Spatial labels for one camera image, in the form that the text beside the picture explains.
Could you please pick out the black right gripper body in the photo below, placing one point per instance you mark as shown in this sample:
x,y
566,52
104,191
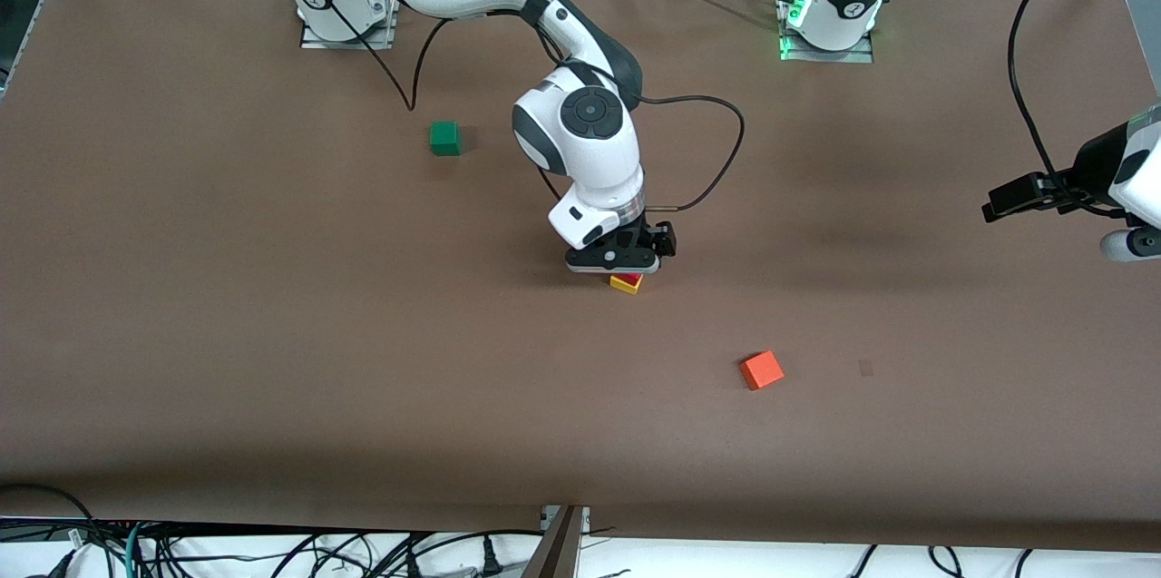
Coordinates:
x,y
646,236

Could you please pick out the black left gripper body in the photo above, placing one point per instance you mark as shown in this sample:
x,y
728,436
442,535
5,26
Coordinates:
x,y
1091,168

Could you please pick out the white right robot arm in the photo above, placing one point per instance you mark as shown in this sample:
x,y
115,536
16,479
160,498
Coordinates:
x,y
590,151

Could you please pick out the yellow cube block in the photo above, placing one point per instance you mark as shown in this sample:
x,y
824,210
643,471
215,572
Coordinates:
x,y
626,286

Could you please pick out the orange cube block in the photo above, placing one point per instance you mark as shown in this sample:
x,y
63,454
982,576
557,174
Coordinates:
x,y
762,370

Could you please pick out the brown table mat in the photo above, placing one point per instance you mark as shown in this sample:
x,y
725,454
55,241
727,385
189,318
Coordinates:
x,y
580,433

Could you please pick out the green cube block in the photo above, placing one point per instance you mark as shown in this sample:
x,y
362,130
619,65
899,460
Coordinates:
x,y
444,139

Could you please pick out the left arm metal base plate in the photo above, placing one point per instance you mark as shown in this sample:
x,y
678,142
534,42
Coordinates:
x,y
857,56

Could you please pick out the metal table edge bracket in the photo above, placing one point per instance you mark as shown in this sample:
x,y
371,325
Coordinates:
x,y
564,542

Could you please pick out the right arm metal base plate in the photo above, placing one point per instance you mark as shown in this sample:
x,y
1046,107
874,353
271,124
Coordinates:
x,y
319,41

